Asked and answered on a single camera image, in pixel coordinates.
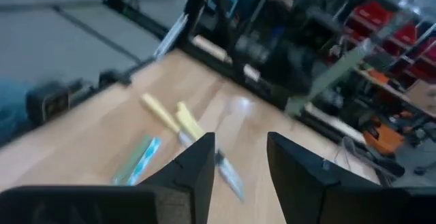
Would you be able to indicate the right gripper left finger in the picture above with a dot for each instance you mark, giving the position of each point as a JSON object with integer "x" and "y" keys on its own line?
{"x": 201, "y": 169}

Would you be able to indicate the orange vacuum cleaner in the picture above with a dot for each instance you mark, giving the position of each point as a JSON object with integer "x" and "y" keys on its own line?
{"x": 383, "y": 139}

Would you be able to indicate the red storage bin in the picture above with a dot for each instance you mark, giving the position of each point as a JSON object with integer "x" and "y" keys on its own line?
{"x": 425, "y": 60}
{"x": 405, "y": 33}
{"x": 373, "y": 13}

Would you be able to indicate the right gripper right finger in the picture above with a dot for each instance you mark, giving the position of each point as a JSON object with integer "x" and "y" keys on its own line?
{"x": 299, "y": 176}

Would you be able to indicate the cardboard box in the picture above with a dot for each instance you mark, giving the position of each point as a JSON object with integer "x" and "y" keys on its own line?
{"x": 422, "y": 96}

